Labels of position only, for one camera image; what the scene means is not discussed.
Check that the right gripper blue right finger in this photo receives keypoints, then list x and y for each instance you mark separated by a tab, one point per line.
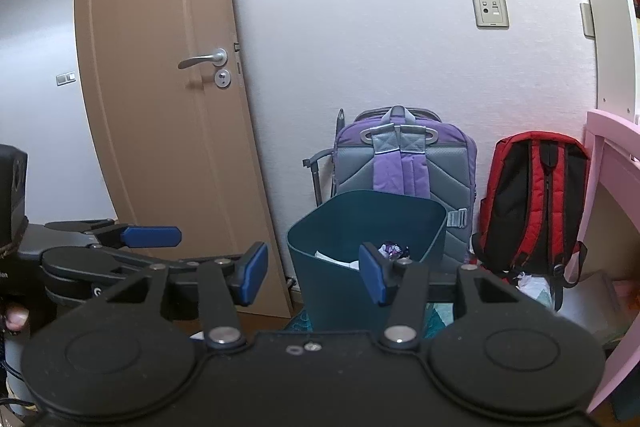
400	286

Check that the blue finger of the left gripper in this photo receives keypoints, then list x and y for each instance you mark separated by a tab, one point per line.
151	237

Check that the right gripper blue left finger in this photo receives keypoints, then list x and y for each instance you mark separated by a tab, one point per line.
209	291

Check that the white tissue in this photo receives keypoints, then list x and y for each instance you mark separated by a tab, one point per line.
353	265

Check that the dark teal trash bin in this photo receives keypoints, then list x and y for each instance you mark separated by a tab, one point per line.
347	283

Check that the person's hand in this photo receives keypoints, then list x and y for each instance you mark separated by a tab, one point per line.
15	319

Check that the purple candy wrapper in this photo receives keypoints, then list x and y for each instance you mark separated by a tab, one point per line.
393	251

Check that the teal white patchwork blanket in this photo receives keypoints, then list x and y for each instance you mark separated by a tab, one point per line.
437	317

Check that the purple grey backpack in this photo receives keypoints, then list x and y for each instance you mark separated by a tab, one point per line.
411	151

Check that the red black backpack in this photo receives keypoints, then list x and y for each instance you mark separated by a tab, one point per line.
531	213

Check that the wooden door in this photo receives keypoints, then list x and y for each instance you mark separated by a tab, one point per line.
174	149

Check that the pink desk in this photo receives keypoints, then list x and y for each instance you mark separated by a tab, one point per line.
612	204

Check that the black folded trolley frame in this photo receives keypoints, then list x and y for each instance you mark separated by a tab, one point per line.
312	163

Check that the silver door handle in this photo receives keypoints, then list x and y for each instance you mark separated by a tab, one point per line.
218	58

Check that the beige wall socket plate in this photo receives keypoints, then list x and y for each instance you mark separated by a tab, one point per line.
491	14

